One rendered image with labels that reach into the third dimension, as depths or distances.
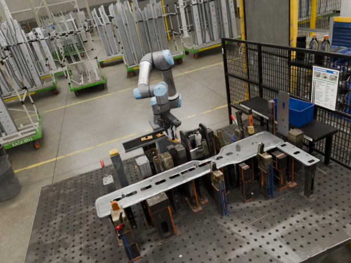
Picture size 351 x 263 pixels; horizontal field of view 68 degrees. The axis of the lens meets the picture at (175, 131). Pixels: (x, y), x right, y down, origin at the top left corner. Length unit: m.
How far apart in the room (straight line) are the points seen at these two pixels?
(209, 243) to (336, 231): 0.74
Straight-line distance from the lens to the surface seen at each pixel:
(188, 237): 1.82
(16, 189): 4.40
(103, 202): 1.79
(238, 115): 2.05
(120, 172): 2.03
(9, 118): 5.74
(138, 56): 8.61
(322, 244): 1.81
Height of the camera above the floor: 2.09
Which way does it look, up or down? 28 degrees down
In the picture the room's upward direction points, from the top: 12 degrees counter-clockwise
